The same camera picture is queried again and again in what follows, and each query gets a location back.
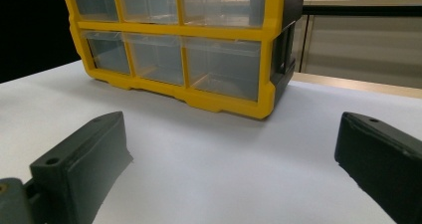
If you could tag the set of clear plastic drawers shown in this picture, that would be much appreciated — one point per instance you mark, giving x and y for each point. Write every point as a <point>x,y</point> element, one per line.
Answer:
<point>222,68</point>

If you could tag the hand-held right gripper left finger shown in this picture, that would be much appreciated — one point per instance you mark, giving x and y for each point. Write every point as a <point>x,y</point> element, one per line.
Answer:
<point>83,164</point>

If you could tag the yellow black drawer cabinet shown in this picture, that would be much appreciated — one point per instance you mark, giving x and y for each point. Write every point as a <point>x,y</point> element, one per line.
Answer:
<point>232,106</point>

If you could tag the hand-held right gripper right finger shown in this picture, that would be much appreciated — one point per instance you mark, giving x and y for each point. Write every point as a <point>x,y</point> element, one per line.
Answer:
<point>384,157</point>

